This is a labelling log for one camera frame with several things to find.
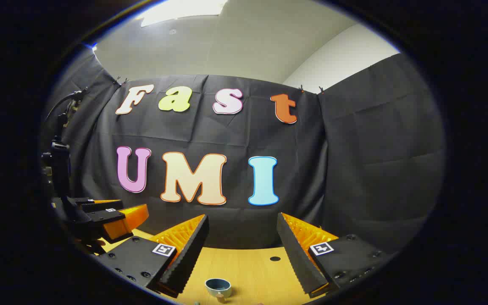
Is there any pale blue cup wooden handle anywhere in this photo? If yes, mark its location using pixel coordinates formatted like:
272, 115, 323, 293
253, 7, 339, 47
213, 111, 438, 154
205, 278, 233, 303

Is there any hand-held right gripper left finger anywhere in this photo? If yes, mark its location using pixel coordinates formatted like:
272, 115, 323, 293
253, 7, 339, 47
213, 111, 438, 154
96, 214, 210, 298

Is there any ceiling light panel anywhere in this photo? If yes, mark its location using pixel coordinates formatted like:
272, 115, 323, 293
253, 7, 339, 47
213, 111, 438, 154
136, 0, 230, 28

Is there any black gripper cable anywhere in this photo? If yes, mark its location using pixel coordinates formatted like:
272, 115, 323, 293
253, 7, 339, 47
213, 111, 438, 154
44, 89, 87, 128

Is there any wooden desktop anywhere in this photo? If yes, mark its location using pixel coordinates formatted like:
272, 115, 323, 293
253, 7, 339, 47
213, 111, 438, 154
100, 229, 325, 305

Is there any black backdrop cloth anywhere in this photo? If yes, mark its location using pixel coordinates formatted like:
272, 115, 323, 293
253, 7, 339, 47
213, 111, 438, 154
41, 47, 446, 255

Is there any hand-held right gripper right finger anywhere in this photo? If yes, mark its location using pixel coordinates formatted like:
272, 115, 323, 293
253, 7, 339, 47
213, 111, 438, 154
276, 212, 397, 297

